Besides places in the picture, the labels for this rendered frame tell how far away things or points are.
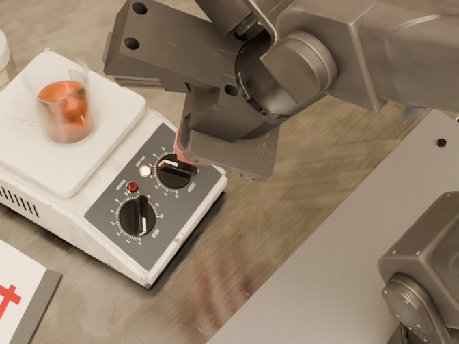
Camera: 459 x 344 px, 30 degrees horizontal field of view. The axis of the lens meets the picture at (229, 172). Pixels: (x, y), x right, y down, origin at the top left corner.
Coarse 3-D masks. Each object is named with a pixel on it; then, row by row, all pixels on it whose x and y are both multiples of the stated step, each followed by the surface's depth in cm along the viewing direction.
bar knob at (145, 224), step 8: (136, 200) 71; (144, 200) 71; (128, 208) 72; (136, 208) 71; (144, 208) 71; (152, 208) 73; (120, 216) 71; (128, 216) 71; (136, 216) 71; (144, 216) 70; (152, 216) 72; (120, 224) 71; (128, 224) 71; (136, 224) 71; (144, 224) 70; (152, 224) 72; (128, 232) 71; (136, 232) 71; (144, 232) 70
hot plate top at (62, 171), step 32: (0, 96) 75; (96, 96) 74; (128, 96) 74; (0, 128) 73; (32, 128) 73; (128, 128) 73; (0, 160) 71; (32, 160) 71; (64, 160) 71; (96, 160) 71; (64, 192) 69
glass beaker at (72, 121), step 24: (48, 48) 68; (72, 48) 68; (24, 72) 67; (48, 72) 70; (72, 72) 70; (72, 96) 66; (48, 120) 68; (72, 120) 68; (96, 120) 72; (72, 144) 71
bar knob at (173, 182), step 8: (160, 160) 74; (168, 160) 73; (176, 160) 73; (160, 168) 74; (168, 168) 73; (176, 168) 73; (184, 168) 73; (192, 168) 74; (160, 176) 74; (168, 176) 74; (176, 176) 74; (184, 176) 74; (192, 176) 74; (168, 184) 74; (176, 184) 74; (184, 184) 74
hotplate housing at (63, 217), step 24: (144, 120) 75; (120, 144) 74; (0, 168) 72; (120, 168) 73; (216, 168) 77; (0, 192) 75; (24, 192) 72; (48, 192) 71; (96, 192) 71; (216, 192) 76; (48, 216) 73; (72, 216) 70; (192, 216) 75; (72, 240) 74; (96, 240) 70; (120, 264) 71
